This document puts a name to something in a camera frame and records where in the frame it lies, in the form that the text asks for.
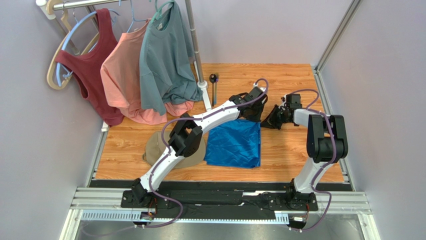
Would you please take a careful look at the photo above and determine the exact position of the blue cloth napkin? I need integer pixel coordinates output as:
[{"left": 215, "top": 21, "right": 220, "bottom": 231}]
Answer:
[{"left": 204, "top": 119, "right": 261, "bottom": 169}]

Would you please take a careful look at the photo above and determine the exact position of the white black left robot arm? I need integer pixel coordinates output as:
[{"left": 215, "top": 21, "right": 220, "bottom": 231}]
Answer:
[{"left": 131, "top": 83, "right": 268, "bottom": 202}]

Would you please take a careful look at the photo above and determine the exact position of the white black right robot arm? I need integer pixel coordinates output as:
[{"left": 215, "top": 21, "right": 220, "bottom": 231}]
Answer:
[{"left": 260, "top": 90, "right": 349, "bottom": 195}]

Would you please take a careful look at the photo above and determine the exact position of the black spoon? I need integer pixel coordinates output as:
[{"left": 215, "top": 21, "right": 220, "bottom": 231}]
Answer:
[{"left": 209, "top": 73, "right": 215, "bottom": 107}]

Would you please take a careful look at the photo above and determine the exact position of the white clothes rack foot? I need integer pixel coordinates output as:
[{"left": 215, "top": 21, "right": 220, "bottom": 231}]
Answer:
[{"left": 197, "top": 80, "right": 212, "bottom": 112}]

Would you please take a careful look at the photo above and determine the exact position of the teal t-shirt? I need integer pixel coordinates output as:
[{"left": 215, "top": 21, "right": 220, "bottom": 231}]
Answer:
[{"left": 139, "top": 0, "right": 203, "bottom": 115}]

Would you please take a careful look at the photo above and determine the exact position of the beige baseball cap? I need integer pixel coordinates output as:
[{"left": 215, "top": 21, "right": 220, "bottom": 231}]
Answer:
[{"left": 142, "top": 131, "right": 206, "bottom": 169}]

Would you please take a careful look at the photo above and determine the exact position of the teal clothes hanger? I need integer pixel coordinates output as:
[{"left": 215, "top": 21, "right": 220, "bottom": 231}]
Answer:
[{"left": 150, "top": 0, "right": 176, "bottom": 23}]

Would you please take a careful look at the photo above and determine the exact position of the pink t-shirt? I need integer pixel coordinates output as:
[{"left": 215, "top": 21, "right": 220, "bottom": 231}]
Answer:
[{"left": 100, "top": 23, "right": 201, "bottom": 125}]

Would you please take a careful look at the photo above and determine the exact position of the maroon tank top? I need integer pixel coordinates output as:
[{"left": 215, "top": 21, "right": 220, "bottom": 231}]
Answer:
[{"left": 55, "top": 8, "right": 124, "bottom": 127}]

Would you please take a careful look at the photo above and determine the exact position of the light blue clothes hanger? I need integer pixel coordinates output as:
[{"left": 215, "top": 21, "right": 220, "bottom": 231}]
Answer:
[{"left": 46, "top": 11, "right": 100, "bottom": 90}]

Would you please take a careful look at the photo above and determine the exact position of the wooden clothes hanger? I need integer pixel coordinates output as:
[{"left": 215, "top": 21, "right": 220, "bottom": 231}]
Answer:
[{"left": 36, "top": 0, "right": 100, "bottom": 90}]

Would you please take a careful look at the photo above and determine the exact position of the metal clothes rack pole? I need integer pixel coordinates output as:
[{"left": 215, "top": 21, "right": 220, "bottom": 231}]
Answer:
[{"left": 35, "top": 0, "right": 208, "bottom": 88}]

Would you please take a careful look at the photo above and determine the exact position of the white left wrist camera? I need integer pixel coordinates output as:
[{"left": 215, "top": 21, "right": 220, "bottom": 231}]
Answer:
[{"left": 253, "top": 81, "right": 267, "bottom": 92}]

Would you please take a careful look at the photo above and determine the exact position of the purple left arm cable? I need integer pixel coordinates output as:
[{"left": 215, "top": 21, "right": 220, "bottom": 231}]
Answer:
[{"left": 138, "top": 78, "right": 270, "bottom": 229}]

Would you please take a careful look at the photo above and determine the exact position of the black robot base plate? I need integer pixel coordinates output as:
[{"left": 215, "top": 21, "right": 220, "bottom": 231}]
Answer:
[{"left": 120, "top": 190, "right": 319, "bottom": 212}]

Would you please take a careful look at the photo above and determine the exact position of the aluminium frame rail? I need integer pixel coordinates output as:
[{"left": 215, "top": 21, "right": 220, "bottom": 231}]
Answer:
[{"left": 60, "top": 187, "right": 380, "bottom": 240}]

